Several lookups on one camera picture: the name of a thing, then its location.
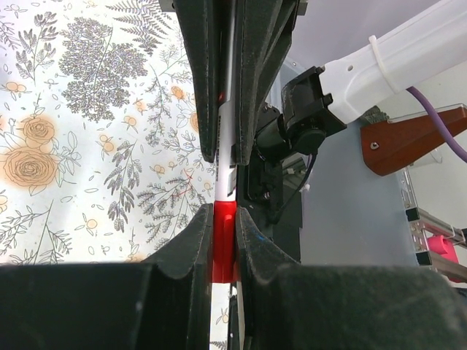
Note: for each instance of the floral patterned table mat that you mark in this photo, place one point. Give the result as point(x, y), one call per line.
point(100, 151)

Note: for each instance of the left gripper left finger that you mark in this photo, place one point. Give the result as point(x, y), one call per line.
point(162, 302)

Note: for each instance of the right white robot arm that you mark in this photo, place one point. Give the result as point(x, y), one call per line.
point(342, 90)

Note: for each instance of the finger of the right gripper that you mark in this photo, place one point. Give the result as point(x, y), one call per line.
point(200, 25)
point(262, 39)

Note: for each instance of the aluminium frame rail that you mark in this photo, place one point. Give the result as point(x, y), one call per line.
point(422, 226)

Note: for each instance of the white red-capped marker pen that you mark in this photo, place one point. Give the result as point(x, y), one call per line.
point(225, 184)

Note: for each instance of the brown wooden bracket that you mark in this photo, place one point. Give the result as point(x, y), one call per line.
point(389, 145)

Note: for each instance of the red marker cap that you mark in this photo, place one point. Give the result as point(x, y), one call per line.
point(224, 242)

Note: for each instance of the pink object in background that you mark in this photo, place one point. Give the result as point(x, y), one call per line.
point(443, 247)

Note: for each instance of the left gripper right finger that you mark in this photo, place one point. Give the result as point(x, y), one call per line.
point(286, 305)

